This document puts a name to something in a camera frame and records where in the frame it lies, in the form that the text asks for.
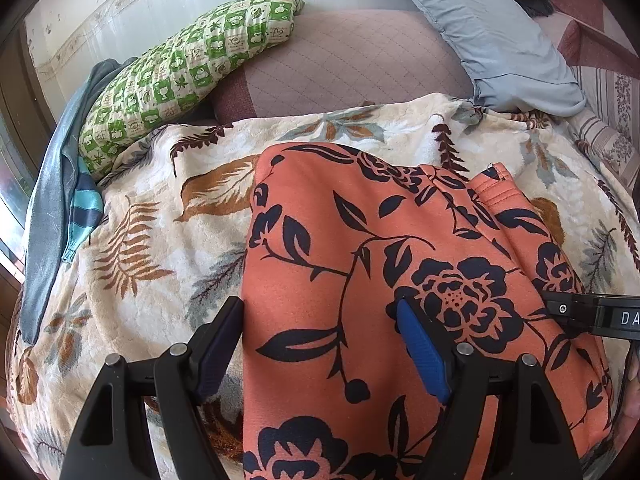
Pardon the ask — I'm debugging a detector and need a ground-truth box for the striped floral bedsheet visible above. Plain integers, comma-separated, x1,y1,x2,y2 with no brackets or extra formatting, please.
536,0,639,192

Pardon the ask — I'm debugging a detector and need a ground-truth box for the grey blue cloth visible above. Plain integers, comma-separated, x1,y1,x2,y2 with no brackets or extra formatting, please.
20,58,134,344

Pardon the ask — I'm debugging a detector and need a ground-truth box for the green white patterned pillow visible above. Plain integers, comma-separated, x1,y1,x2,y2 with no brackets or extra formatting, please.
79,0,305,181

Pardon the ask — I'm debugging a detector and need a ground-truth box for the cream leaf pattern fleece blanket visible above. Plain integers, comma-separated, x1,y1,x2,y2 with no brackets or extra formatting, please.
6,93,639,479

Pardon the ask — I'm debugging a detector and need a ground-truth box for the pink quilted cushion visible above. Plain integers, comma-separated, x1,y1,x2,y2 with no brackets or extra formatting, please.
209,10,473,124

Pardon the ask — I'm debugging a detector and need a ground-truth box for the light blue pillow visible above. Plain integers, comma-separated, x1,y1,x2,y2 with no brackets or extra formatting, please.
411,0,586,117

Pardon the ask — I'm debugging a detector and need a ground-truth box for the orange black floral garment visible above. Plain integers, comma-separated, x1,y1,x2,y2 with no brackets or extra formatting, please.
241,143,613,479

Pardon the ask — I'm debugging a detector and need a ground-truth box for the teal navy striped cloth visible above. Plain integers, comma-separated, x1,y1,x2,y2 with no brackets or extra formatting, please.
61,156,104,263

